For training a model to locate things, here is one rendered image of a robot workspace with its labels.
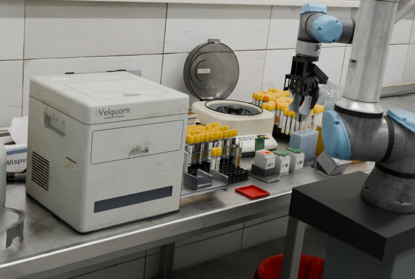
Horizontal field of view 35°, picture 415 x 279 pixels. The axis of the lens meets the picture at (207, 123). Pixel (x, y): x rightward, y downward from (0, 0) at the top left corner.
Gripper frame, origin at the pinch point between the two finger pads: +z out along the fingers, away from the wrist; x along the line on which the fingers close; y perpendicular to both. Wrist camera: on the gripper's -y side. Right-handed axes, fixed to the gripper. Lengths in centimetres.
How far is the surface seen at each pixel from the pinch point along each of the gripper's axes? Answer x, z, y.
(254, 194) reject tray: 9.7, 14.9, 33.6
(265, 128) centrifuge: -14.4, 7.5, -1.2
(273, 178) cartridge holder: 6.4, 13.8, 20.7
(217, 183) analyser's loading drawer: 4.8, 11.1, 43.9
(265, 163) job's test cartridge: 3.8, 9.9, 21.8
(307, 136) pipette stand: 2.0, 5.8, -1.8
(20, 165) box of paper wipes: -39, 14, 75
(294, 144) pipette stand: -0.1, 8.4, 2.0
